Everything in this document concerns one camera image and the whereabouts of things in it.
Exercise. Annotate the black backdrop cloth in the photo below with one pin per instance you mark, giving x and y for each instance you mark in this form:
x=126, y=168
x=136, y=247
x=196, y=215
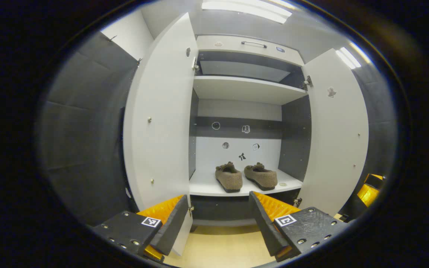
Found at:
x=84, y=141

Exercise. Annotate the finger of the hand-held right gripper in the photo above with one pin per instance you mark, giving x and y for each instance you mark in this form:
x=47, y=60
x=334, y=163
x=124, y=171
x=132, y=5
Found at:
x=369, y=195
x=374, y=181

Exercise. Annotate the small ceiling light panel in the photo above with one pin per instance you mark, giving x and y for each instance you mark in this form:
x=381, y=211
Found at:
x=348, y=57

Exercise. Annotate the brown fuzzy shoe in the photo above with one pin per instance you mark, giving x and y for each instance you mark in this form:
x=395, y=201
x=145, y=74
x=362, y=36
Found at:
x=229, y=180
x=263, y=178

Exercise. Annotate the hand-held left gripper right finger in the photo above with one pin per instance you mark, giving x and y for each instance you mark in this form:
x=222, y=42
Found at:
x=264, y=229

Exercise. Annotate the grey cabinet drawer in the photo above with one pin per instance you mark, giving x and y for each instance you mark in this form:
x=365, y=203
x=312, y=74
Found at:
x=233, y=46

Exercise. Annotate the large ceiling light panel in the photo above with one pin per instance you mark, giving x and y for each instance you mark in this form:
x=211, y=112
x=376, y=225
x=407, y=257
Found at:
x=248, y=10

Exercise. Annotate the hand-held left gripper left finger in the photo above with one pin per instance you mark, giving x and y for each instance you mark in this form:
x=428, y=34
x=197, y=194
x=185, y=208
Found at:
x=173, y=229

